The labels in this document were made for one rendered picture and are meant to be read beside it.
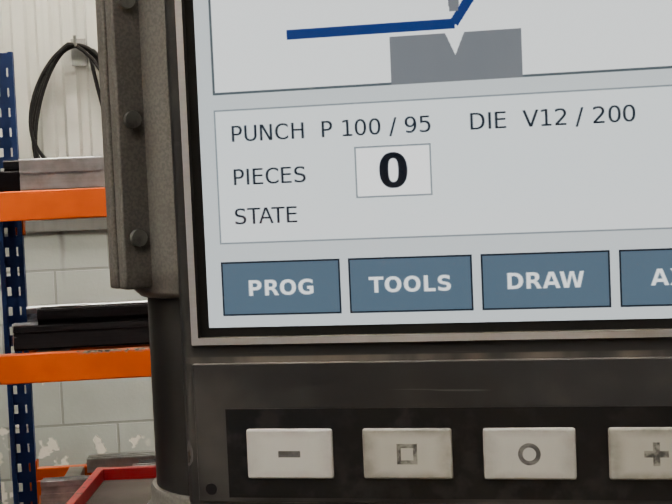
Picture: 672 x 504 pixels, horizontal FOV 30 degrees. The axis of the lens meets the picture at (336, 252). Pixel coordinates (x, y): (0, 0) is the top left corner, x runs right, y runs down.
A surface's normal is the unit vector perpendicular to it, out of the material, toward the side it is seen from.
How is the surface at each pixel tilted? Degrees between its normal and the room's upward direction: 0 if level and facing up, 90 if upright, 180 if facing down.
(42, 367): 90
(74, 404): 90
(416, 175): 90
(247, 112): 90
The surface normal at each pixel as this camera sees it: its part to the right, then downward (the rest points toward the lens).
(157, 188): -0.61, 0.07
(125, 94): 0.55, 0.02
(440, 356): -0.20, 0.06
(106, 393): 0.07, 0.05
